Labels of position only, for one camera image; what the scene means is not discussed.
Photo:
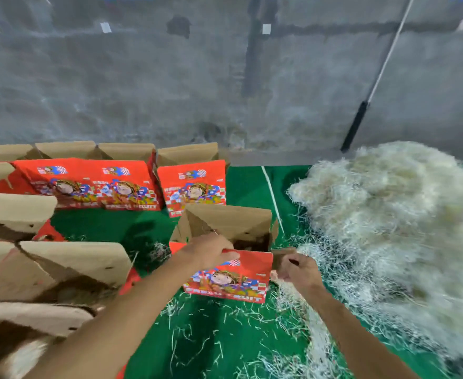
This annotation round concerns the person's left hand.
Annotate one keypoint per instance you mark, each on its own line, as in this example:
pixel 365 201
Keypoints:
pixel 204 250

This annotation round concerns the white pole with black grip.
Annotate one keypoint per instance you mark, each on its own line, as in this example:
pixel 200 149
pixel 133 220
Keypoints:
pixel 354 126

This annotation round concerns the pile of shredded paper filler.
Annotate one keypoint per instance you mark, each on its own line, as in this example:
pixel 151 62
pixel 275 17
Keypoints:
pixel 397 233

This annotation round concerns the person's right forearm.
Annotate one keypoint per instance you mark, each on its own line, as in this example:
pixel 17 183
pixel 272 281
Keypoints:
pixel 358 335

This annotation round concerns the person's left forearm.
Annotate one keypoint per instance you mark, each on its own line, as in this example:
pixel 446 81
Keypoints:
pixel 113 327

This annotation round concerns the group of red fruit boxes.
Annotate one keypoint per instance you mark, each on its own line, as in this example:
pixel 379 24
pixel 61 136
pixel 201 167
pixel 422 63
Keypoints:
pixel 97 181

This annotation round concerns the person's right hand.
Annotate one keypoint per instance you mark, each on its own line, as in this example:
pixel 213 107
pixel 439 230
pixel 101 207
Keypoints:
pixel 301 272

